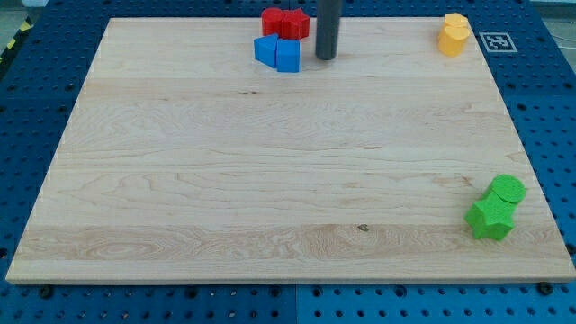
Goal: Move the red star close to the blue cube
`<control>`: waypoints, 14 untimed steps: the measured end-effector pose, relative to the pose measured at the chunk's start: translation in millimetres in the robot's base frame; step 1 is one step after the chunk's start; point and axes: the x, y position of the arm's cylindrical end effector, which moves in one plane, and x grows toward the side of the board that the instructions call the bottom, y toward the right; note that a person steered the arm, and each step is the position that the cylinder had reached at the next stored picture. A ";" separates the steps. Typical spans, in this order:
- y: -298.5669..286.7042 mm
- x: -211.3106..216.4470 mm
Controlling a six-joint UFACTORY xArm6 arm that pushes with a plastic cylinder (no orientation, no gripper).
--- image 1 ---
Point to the blue cube block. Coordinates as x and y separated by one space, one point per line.
288 54

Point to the red star block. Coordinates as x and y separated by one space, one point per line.
295 25

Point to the green star block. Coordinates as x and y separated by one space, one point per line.
491 217

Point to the light wooden board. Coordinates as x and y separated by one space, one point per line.
186 161

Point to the blue triangular block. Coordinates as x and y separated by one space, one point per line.
265 49

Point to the red round block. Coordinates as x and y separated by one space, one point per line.
271 21

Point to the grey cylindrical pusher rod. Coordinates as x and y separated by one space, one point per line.
327 28

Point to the yellow pentagon block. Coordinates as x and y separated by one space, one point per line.
455 20

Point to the green round block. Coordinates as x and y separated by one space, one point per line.
506 188

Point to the white fiducial marker tag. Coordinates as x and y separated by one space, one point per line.
498 42

